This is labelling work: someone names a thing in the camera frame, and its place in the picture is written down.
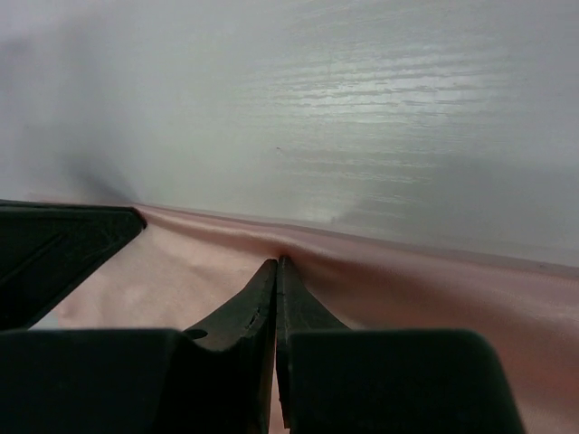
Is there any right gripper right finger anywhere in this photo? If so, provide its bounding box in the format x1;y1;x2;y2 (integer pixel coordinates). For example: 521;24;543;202
276;256;525;433

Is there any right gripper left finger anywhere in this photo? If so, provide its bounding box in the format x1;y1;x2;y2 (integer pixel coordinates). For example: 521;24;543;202
1;259;277;433

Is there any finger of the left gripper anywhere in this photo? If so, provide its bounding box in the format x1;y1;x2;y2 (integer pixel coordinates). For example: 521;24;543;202
1;200;147;330

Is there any pink satin napkin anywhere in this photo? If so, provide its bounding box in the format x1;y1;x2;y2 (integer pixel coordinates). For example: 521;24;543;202
42;206;578;433

